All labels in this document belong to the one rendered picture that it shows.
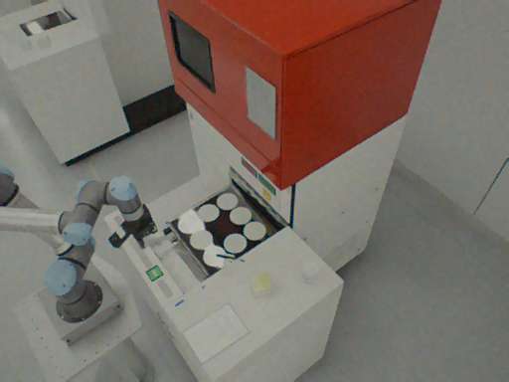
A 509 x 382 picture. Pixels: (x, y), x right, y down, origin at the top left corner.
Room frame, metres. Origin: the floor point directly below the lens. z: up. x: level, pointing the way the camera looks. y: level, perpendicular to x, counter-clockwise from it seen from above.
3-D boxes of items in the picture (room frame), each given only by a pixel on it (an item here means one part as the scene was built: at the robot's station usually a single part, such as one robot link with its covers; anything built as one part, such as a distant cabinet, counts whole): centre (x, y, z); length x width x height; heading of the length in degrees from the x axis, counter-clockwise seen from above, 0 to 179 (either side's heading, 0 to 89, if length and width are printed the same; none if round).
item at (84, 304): (0.77, 0.74, 0.95); 0.15 x 0.15 x 0.10
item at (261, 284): (0.76, 0.00, 1.00); 0.07 x 0.07 x 0.07; 12
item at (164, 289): (0.95, 0.50, 0.89); 0.55 x 0.09 x 0.14; 36
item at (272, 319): (0.74, 0.02, 0.89); 0.62 x 0.35 x 0.14; 126
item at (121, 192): (0.86, 0.42, 1.46); 0.09 x 0.08 x 0.11; 82
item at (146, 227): (0.86, 0.41, 1.30); 0.09 x 0.08 x 0.12; 126
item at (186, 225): (1.11, 0.17, 0.90); 0.34 x 0.34 x 0.01; 36
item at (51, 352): (0.75, 0.76, 0.75); 0.45 x 0.44 x 0.13; 128
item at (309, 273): (0.80, -0.19, 1.01); 0.07 x 0.07 x 0.10
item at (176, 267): (0.94, 0.37, 0.87); 0.36 x 0.08 x 0.03; 36
